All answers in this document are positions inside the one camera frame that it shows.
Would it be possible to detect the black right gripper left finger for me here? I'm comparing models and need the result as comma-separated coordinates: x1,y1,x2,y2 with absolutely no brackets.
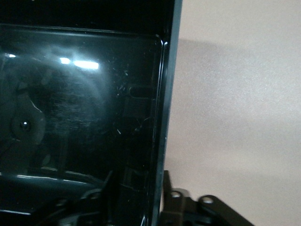
58,171,115,226

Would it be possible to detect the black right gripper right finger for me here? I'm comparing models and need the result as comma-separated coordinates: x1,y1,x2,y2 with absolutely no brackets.
159,169,200,226

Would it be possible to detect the black plastic box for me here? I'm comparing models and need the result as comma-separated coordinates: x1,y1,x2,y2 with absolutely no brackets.
0,0,183,226

